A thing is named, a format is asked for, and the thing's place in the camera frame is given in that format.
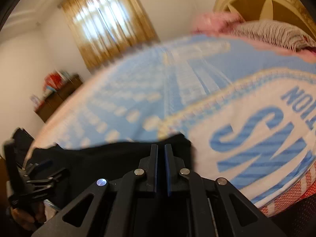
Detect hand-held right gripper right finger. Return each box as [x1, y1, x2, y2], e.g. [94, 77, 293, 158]
[164, 144, 288, 237]

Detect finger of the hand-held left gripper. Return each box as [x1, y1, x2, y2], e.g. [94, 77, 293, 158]
[26, 168, 70, 186]
[25, 160, 53, 176]

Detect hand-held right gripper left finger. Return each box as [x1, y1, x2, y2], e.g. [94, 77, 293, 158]
[31, 144, 158, 237]

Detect black pants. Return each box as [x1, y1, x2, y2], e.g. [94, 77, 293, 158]
[25, 133, 198, 228]

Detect person's left hand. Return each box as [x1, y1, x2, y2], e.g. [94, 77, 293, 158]
[10, 200, 48, 231]

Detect wooden dresser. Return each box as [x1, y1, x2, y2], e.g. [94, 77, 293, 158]
[35, 73, 83, 123]

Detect bed with polka-dot sheet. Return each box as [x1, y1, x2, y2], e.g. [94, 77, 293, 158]
[27, 35, 316, 208]

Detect large red gift box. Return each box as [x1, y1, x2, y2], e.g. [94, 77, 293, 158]
[44, 73, 65, 89]

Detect red woven mat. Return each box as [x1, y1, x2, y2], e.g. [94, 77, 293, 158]
[258, 160, 316, 216]

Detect dark cloth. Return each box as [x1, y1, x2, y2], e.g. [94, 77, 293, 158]
[268, 195, 316, 237]

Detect beige floral curtain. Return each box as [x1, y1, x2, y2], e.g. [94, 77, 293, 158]
[58, 0, 160, 72]

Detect pink pillow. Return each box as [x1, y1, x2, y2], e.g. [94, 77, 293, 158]
[191, 12, 250, 36]

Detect striped pillow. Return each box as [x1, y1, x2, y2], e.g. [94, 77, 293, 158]
[229, 20, 316, 53]

